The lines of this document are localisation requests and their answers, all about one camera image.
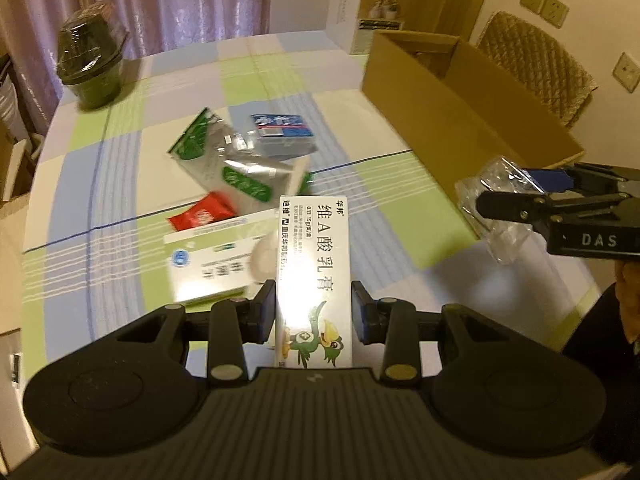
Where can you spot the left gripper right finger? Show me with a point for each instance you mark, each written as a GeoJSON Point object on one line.
{"type": "Point", "coordinates": [368, 318]}

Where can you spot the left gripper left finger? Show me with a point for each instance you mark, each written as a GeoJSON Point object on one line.
{"type": "Point", "coordinates": [257, 315]}

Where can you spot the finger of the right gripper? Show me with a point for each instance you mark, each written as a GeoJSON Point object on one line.
{"type": "Point", "coordinates": [559, 180]}
{"type": "Point", "coordinates": [514, 207]}

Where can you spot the clear plastic bag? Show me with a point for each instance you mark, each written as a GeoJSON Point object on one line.
{"type": "Point", "coordinates": [504, 239]}

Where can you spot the white ointment box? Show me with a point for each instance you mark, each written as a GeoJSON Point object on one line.
{"type": "Point", "coordinates": [314, 303]}

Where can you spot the red snack packet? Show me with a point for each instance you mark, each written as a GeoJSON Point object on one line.
{"type": "Point", "coordinates": [212, 208]}

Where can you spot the person's hand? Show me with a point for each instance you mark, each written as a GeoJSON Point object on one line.
{"type": "Point", "coordinates": [627, 289]}

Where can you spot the white blue medicine box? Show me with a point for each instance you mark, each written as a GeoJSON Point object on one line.
{"type": "Point", "coordinates": [221, 259]}

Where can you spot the cardboard box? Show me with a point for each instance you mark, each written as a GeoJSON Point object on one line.
{"type": "Point", "coordinates": [457, 110]}

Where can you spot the quilted chair back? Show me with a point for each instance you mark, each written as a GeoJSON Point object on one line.
{"type": "Point", "coordinates": [540, 63]}

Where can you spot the green white tube box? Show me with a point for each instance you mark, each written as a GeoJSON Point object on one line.
{"type": "Point", "coordinates": [304, 187]}

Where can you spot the silver green foil pouch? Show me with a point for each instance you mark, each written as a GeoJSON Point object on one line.
{"type": "Point", "coordinates": [221, 159]}

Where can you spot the white product box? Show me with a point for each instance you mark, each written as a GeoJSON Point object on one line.
{"type": "Point", "coordinates": [351, 24]}

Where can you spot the dark green lidded bowl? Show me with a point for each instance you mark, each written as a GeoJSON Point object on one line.
{"type": "Point", "coordinates": [91, 46]}

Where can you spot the wall switch plate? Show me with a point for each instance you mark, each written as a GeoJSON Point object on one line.
{"type": "Point", "coordinates": [627, 72]}

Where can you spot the wall outlet plates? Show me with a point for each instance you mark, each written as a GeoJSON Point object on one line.
{"type": "Point", "coordinates": [553, 12]}

